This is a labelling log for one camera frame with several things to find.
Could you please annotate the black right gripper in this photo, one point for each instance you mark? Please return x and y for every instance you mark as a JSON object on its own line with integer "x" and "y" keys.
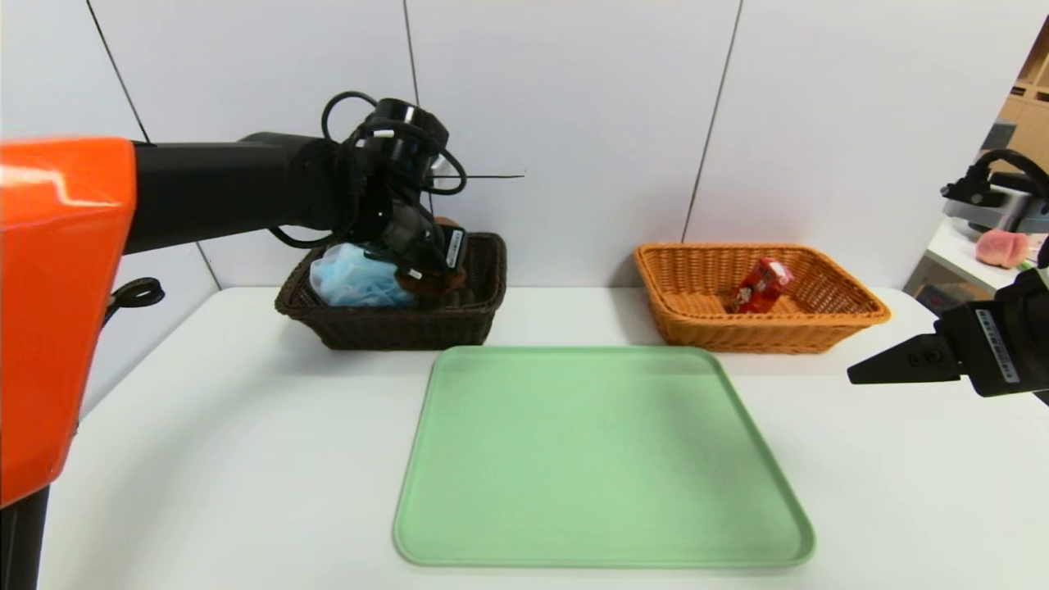
{"x": 994, "y": 347}

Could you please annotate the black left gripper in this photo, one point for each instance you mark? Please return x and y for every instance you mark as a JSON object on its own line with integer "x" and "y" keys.
{"x": 453, "y": 248}

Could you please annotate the brown towel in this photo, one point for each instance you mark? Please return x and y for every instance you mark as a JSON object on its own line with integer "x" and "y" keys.
{"x": 426, "y": 284}

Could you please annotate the blue mesh bath pouf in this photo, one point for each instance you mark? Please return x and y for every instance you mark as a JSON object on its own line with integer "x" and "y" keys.
{"x": 352, "y": 279}

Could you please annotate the red juice carton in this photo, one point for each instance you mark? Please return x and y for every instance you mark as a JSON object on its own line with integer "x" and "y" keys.
{"x": 758, "y": 287}

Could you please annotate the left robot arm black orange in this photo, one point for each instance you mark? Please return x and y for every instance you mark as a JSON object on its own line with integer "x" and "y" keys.
{"x": 213, "y": 184}

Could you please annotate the dark brown wicker basket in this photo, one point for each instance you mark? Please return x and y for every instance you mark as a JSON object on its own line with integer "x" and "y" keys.
{"x": 393, "y": 328}

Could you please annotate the orange wicker basket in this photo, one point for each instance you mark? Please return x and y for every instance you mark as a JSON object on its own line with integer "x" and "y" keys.
{"x": 705, "y": 328}

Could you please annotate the thin black zip tie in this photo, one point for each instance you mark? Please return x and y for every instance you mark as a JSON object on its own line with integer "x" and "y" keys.
{"x": 492, "y": 175}

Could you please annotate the white background table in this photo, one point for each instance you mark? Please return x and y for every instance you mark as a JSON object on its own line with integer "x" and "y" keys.
{"x": 959, "y": 254}

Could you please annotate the pink peach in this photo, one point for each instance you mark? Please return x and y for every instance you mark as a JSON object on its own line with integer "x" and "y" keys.
{"x": 1000, "y": 248}

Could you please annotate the light green plastic tray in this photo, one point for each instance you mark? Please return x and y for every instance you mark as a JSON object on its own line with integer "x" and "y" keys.
{"x": 598, "y": 459}

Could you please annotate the wooden shelf cabinet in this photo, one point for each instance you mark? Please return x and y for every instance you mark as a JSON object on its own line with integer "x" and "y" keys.
{"x": 1028, "y": 123}

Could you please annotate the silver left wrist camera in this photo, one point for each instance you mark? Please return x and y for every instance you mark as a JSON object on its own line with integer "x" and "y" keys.
{"x": 438, "y": 168}

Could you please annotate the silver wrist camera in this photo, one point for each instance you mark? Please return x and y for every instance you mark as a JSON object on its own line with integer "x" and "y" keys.
{"x": 438, "y": 168}
{"x": 996, "y": 211}

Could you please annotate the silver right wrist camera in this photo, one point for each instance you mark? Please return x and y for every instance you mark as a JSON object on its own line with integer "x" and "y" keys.
{"x": 996, "y": 211}

